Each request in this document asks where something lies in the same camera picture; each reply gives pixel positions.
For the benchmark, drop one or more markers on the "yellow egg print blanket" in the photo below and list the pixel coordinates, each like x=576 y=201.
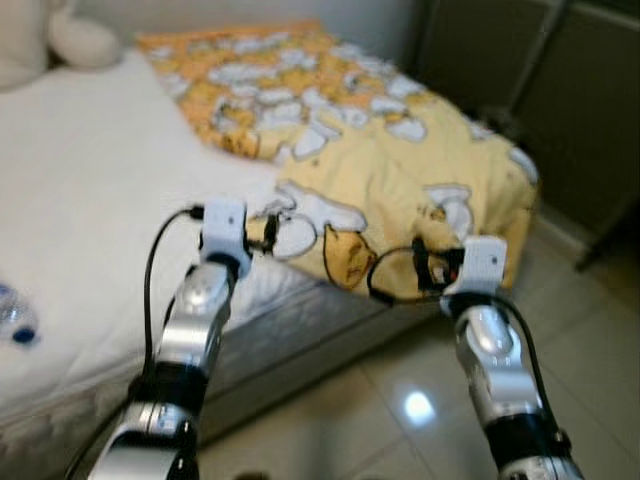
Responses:
x=400 y=170

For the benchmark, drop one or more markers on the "clear plastic bottle blue label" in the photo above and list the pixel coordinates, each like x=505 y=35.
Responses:
x=15 y=315

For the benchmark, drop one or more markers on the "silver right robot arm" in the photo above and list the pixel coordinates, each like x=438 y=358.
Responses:
x=495 y=360

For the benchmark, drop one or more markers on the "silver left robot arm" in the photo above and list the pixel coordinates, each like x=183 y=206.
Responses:
x=190 y=320

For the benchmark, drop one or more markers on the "grey bed base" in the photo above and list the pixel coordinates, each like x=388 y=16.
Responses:
x=320 y=370

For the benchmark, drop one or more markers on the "crumpled clear plastic bag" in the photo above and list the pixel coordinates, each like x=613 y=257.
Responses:
x=498 y=122

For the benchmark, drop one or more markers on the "white mattress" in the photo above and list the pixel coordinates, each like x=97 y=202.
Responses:
x=90 y=200

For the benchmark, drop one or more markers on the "dark sliding door wardrobe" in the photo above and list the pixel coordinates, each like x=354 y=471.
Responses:
x=560 y=110

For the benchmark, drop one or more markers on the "beige plush toy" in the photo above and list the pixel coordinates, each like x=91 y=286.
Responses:
x=40 y=40

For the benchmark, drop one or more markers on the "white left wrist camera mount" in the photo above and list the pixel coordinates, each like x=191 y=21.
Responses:
x=225 y=228

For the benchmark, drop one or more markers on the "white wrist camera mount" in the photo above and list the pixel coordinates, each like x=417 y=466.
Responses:
x=482 y=267
x=225 y=228

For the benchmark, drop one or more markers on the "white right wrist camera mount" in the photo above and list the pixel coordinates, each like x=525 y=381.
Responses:
x=482 y=267

